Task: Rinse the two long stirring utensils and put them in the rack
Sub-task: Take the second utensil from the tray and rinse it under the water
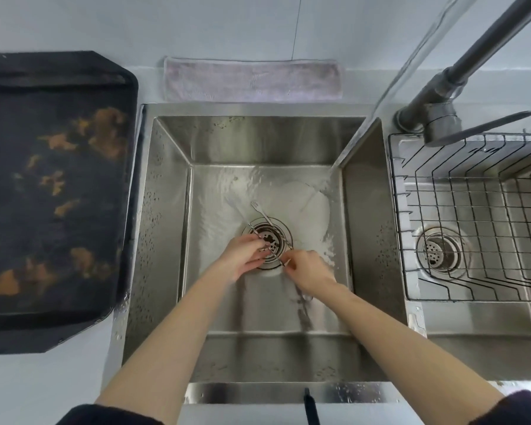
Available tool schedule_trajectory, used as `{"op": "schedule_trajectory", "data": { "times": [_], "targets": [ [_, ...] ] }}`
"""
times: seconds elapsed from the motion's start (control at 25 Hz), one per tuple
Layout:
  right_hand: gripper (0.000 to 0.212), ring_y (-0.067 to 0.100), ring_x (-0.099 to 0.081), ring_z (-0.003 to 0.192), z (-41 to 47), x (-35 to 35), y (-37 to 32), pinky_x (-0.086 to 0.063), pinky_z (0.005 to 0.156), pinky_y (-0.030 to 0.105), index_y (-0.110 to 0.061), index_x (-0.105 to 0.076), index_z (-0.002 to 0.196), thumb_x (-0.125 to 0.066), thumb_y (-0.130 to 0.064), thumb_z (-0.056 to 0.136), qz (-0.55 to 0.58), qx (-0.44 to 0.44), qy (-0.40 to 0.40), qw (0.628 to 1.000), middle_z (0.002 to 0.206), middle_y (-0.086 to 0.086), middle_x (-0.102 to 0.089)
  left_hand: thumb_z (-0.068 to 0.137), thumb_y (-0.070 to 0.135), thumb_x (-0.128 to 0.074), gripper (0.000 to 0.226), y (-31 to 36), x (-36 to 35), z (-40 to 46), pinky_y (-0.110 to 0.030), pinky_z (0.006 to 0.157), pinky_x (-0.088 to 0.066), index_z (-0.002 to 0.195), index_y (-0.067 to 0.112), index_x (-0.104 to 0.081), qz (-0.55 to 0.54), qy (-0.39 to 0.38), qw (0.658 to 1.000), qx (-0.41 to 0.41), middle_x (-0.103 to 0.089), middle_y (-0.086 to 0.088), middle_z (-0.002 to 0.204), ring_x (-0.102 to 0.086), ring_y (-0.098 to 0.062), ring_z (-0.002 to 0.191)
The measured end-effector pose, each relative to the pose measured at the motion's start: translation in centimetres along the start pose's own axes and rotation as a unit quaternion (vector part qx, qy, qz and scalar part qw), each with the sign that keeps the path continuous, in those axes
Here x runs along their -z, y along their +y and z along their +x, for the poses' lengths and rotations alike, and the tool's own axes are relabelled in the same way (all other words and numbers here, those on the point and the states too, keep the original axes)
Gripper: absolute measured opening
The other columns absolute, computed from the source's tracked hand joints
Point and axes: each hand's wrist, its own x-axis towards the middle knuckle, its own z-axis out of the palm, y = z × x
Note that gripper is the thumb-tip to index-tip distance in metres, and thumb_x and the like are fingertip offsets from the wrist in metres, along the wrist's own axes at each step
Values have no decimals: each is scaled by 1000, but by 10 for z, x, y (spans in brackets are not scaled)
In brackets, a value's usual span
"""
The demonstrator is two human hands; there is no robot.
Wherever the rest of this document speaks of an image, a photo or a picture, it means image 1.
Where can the person's left hand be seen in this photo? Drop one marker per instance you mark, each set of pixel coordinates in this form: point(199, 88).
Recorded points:
point(239, 258)

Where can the person's right hand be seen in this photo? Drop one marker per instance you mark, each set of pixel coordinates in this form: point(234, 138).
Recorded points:
point(312, 274)

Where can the black plastic tray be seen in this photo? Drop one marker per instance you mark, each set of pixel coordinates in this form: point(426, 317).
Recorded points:
point(26, 225)

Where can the dark grey gooseneck faucet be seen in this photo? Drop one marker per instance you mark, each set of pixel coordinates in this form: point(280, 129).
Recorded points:
point(482, 45)

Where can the person's right forearm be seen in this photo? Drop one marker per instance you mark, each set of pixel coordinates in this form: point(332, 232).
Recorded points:
point(402, 349)

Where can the person's left forearm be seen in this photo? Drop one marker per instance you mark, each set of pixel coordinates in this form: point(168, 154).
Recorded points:
point(172, 349)

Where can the person's dark left sleeve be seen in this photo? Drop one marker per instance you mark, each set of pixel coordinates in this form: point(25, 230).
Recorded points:
point(93, 418)

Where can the person's dark sleeve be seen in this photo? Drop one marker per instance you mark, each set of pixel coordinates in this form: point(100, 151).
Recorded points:
point(93, 418)
point(517, 411)

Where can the person's dark right sleeve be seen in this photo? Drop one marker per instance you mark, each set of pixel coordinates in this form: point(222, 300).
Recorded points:
point(517, 411)

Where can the round metal drain strainer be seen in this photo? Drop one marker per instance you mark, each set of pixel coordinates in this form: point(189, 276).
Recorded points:
point(440, 254)
point(279, 230)

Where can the stainless steel double sink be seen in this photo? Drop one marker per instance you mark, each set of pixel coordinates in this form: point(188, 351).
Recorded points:
point(159, 216)

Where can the grey folded cloth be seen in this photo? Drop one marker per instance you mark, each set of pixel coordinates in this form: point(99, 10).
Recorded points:
point(248, 79)

